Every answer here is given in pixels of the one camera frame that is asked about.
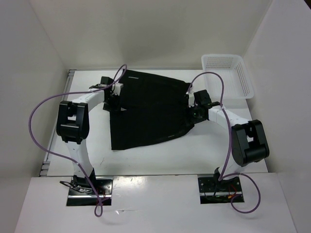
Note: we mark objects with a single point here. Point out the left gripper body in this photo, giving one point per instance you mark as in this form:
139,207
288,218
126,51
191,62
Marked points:
113,104

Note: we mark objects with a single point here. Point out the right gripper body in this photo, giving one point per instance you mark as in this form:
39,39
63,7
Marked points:
194,115

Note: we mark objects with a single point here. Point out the black shorts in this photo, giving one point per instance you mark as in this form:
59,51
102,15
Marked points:
153,110

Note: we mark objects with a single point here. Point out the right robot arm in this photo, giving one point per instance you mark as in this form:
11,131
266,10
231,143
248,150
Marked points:
247,139

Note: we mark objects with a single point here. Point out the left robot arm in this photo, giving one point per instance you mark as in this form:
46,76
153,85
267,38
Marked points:
73,127

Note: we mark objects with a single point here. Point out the white plastic basket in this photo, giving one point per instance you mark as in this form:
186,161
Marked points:
232,69

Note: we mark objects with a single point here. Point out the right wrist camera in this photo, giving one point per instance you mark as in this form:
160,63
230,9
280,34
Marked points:
191,99

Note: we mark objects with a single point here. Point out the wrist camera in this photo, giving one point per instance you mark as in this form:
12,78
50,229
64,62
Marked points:
116,89
191,99

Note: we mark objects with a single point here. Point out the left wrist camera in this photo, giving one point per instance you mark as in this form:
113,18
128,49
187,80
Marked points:
116,89

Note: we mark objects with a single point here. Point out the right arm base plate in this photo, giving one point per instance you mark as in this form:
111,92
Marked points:
213,192

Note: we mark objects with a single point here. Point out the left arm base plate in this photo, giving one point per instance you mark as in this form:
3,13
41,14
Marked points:
85,196

